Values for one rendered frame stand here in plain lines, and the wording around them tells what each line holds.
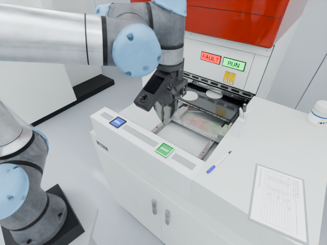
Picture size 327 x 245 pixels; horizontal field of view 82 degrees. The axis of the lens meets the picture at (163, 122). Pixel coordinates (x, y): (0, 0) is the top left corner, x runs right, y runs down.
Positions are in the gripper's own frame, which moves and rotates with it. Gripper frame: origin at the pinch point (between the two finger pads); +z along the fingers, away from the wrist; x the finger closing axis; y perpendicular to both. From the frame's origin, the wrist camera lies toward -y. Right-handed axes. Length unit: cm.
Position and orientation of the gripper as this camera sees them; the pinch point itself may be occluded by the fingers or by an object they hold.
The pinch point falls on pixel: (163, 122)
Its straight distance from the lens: 61.5
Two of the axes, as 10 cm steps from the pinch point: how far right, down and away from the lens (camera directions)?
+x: -7.9, -4.0, 4.6
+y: 6.1, -5.2, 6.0
